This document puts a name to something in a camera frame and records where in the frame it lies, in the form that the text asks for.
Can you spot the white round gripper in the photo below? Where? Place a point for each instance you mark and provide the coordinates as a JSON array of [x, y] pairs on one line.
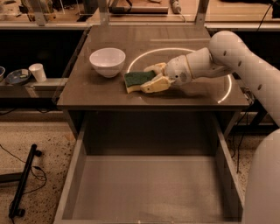
[[178, 70]]

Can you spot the green and yellow sponge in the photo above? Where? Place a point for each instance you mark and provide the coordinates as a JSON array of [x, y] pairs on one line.
[[133, 80]]

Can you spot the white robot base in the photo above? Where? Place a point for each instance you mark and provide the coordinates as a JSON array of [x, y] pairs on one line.
[[262, 197]]

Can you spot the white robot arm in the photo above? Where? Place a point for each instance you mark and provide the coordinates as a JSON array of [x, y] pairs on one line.
[[225, 53]]

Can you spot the open grey top drawer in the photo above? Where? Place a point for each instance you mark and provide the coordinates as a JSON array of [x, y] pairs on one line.
[[150, 168]]

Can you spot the white bowl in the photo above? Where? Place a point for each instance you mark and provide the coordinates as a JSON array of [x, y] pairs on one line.
[[107, 62]]

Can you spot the low shelf on left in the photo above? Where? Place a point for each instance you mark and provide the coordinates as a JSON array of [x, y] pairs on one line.
[[50, 88]]

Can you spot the white paper cup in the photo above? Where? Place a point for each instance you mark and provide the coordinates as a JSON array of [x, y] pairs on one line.
[[38, 72]]

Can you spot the dark plate with items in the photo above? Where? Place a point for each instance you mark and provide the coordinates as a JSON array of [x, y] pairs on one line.
[[18, 77]]

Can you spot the small bowl at left edge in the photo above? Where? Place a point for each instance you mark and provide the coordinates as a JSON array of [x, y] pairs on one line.
[[2, 71]]

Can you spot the black bar on floor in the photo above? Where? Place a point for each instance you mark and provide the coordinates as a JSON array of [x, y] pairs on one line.
[[14, 209]]

